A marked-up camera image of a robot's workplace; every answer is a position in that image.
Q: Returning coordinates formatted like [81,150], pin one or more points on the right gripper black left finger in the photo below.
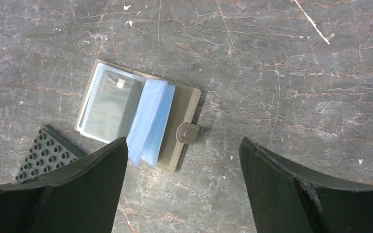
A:
[81,197]

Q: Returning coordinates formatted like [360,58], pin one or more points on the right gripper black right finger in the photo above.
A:
[287,197]

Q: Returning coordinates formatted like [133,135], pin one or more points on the grey blue card holder wallet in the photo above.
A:
[162,124]

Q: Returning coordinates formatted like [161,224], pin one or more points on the dark grey studded baseplate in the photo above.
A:
[50,151]

